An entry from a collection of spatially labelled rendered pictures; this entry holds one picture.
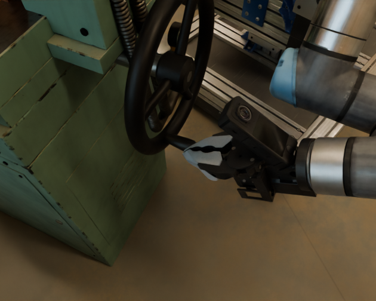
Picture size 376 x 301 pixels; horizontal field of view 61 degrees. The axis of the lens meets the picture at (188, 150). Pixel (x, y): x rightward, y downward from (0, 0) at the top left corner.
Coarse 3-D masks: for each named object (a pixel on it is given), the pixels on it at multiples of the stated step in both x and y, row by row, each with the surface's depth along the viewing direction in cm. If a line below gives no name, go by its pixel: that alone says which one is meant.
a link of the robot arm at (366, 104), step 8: (368, 80) 41; (360, 88) 41; (368, 88) 41; (360, 96) 41; (368, 96) 41; (352, 104) 42; (360, 104) 41; (368, 104) 41; (352, 112) 42; (360, 112) 42; (368, 112) 41; (344, 120) 44; (352, 120) 43; (360, 120) 42; (368, 120) 42; (360, 128) 44; (368, 128) 43
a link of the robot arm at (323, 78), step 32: (320, 0) 41; (352, 0) 38; (320, 32) 41; (352, 32) 39; (288, 64) 44; (320, 64) 41; (352, 64) 42; (288, 96) 45; (320, 96) 43; (352, 96) 41
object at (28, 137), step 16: (112, 64) 67; (64, 80) 55; (80, 80) 59; (96, 80) 64; (48, 96) 53; (64, 96) 56; (80, 96) 61; (32, 112) 50; (48, 112) 54; (64, 112) 58; (0, 128) 48; (16, 128) 49; (32, 128) 52; (48, 128) 55; (0, 144) 49; (16, 144) 50; (32, 144) 53; (16, 160) 53; (32, 160) 55
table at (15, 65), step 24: (0, 24) 45; (24, 24) 45; (48, 24) 47; (0, 48) 42; (24, 48) 45; (48, 48) 49; (72, 48) 47; (96, 48) 47; (120, 48) 50; (0, 72) 42; (24, 72) 46; (0, 96) 44
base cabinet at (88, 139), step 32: (96, 96) 66; (64, 128) 60; (96, 128) 70; (0, 160) 58; (64, 160) 63; (96, 160) 75; (128, 160) 92; (160, 160) 121; (0, 192) 86; (32, 192) 67; (64, 192) 68; (96, 192) 81; (128, 192) 102; (32, 224) 112; (64, 224) 82; (96, 224) 88; (128, 224) 114; (96, 256) 106
